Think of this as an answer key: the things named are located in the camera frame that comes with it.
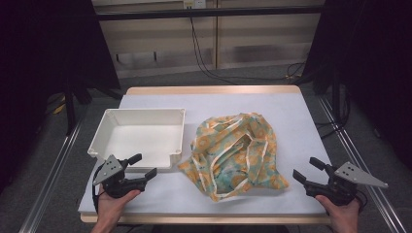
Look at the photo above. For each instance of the white table mat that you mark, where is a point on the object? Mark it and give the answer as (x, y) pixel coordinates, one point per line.
(207, 103)

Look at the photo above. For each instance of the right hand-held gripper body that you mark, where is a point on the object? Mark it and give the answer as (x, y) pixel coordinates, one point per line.
(343, 181)

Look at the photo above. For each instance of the white plastic tray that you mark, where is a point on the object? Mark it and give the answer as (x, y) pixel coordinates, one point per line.
(142, 139)

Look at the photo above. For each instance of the person's left hand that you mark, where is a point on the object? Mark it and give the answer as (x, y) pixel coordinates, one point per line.
(111, 205)

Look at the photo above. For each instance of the yellow tape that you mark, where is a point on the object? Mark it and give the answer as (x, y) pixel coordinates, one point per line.
(59, 108)

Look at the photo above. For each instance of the white wall outlet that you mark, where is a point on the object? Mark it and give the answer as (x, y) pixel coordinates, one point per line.
(194, 4)

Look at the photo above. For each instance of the metal floor rail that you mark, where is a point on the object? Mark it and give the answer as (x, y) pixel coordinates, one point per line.
(48, 181)
(372, 187)

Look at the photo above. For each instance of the black horizontal bar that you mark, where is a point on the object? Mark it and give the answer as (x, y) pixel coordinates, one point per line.
(210, 13)

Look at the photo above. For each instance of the black stand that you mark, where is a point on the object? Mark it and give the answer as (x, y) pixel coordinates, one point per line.
(336, 97)

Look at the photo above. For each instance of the person's right hand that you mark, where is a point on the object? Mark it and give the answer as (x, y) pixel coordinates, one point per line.
(341, 213)

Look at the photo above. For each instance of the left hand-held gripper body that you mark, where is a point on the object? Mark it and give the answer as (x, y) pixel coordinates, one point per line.
(111, 174)

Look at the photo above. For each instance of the floral cloth bag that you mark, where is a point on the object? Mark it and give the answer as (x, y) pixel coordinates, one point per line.
(236, 155)

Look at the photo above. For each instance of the dark curtain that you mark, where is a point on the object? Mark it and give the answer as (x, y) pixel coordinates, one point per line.
(372, 64)
(39, 64)

